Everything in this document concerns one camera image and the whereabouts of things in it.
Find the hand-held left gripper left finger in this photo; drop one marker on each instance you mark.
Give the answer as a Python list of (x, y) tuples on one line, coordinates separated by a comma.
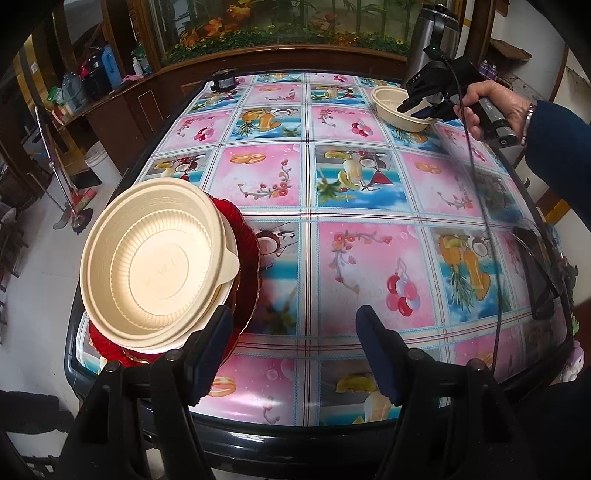
[(210, 355)]

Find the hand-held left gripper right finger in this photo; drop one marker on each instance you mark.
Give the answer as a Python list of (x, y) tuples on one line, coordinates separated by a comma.
[(381, 357)]

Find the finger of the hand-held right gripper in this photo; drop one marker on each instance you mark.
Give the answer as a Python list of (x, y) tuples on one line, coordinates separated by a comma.
[(408, 105), (438, 115)]

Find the beige ribbed bowl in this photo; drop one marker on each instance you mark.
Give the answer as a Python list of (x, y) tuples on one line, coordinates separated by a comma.
[(161, 267), (392, 115)]

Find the red gold-trimmed plate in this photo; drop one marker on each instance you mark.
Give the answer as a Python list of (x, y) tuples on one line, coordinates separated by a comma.
[(247, 258)]

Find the white bowl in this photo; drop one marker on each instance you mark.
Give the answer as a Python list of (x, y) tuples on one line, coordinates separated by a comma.
[(231, 242)]

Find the person's right forearm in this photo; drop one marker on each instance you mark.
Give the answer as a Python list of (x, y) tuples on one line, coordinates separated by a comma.
[(558, 138)]

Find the person's right hand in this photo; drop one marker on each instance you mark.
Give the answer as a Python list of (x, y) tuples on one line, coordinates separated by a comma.
[(505, 99)]

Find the steel thermos pot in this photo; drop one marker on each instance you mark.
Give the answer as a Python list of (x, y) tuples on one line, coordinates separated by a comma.
[(429, 27)]

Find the fruit-print plastic tablecloth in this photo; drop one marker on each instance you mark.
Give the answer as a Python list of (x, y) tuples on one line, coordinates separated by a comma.
[(369, 254)]

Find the black framed table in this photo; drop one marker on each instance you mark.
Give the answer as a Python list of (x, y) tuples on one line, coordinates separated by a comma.
[(277, 443)]

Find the artificial flower display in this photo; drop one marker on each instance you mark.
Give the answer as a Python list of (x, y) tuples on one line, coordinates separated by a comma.
[(277, 23)]

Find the black phone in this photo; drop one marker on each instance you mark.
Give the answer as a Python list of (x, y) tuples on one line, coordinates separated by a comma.
[(538, 277)]

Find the person's dark trouser leg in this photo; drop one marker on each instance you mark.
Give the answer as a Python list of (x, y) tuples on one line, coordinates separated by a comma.
[(32, 410)]

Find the purple mop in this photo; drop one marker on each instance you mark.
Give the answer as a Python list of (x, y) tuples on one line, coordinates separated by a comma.
[(81, 220)]

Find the small black device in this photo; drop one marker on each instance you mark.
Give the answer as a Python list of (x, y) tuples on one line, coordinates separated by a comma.
[(223, 81)]

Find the red broom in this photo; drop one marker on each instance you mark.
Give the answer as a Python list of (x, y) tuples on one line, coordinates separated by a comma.
[(83, 201)]

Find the grey dustpan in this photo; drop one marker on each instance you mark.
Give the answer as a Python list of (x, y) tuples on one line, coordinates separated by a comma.
[(60, 221)]

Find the white bucket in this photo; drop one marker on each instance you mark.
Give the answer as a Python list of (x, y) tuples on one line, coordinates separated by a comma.
[(97, 161)]

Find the green bottle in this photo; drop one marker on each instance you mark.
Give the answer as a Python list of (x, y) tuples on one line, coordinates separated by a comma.
[(145, 60)]

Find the white bottle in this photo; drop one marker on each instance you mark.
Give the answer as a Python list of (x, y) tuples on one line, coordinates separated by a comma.
[(137, 67)]

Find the pink cloth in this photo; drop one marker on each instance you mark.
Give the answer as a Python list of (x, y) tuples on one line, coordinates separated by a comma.
[(131, 79)]

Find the blue water jug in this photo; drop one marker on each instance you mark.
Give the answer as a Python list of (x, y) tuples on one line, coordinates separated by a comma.
[(75, 92)]

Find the blue thermos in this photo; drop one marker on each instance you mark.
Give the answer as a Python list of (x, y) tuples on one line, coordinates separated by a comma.
[(112, 67)]

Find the black thermos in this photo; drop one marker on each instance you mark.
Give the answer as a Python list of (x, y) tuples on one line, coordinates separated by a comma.
[(97, 76)]

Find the green bag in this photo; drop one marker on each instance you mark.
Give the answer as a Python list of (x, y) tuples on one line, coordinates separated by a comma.
[(54, 96)]

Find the wooden wall shelf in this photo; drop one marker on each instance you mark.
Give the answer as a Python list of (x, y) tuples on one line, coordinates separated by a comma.
[(510, 50)]

